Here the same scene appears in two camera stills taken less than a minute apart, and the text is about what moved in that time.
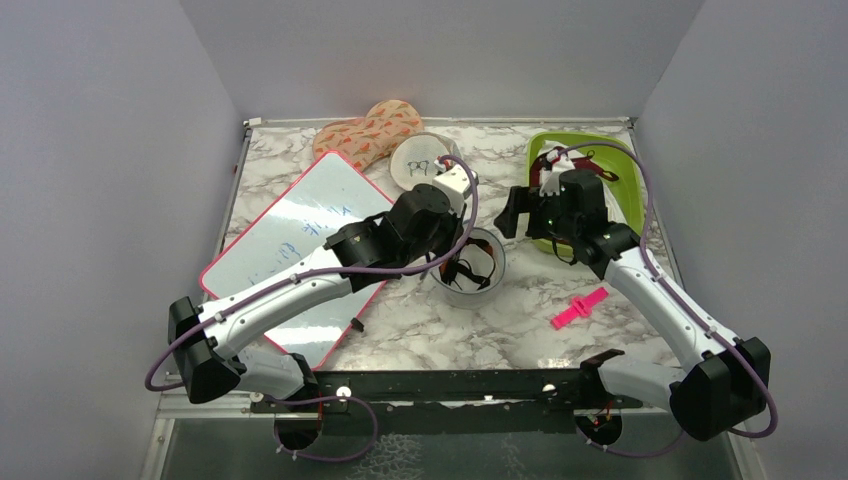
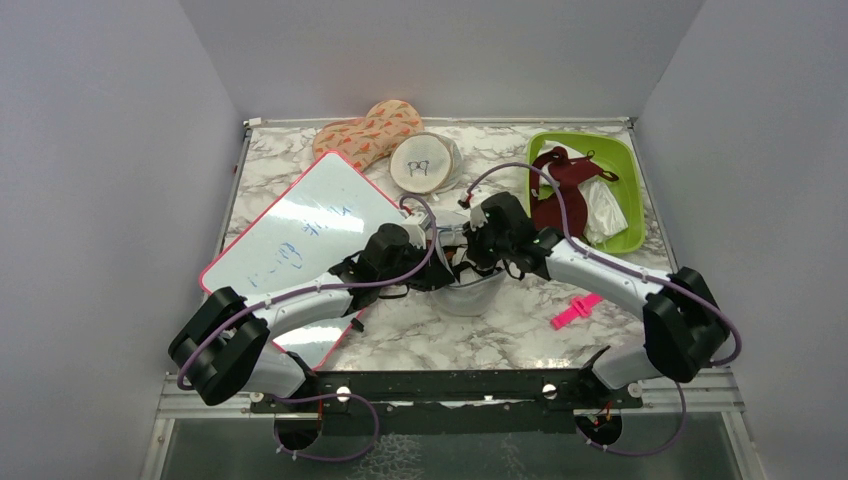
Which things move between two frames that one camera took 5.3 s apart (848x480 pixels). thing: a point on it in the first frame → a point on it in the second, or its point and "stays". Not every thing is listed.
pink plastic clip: (579, 307) stays
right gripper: (521, 200) → (473, 234)
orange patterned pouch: (367, 140) stays
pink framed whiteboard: (332, 195) stays
